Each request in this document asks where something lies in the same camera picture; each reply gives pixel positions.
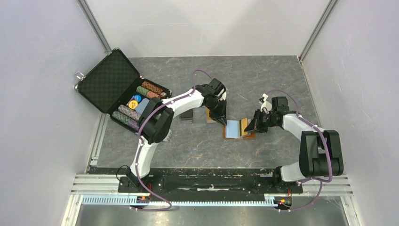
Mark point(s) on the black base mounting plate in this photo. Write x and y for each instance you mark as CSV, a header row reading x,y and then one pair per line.
x,y
167,180

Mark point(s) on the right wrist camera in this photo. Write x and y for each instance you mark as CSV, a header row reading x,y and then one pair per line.
x,y
266,106

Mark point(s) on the black aluminium poker chip case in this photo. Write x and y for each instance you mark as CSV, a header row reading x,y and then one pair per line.
x,y
114,82

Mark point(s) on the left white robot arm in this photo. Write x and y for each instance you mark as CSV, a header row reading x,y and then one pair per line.
x,y
156,119

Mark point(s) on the brown leather card holder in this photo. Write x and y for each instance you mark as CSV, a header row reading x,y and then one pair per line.
x,y
231,131

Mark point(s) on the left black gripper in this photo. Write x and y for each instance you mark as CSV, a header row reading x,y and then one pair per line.
x,y
221,116

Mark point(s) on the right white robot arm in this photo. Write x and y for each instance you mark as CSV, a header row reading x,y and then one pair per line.
x,y
320,152

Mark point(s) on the clear box with dark cards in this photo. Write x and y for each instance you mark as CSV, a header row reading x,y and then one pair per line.
x,y
187,117

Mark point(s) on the orange credit card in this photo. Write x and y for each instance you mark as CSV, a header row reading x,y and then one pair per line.
x,y
243,123

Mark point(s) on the white slotted cable duct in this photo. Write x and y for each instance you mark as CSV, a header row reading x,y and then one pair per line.
x,y
134,200

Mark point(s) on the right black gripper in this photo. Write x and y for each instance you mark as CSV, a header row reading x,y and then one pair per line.
x,y
256,123

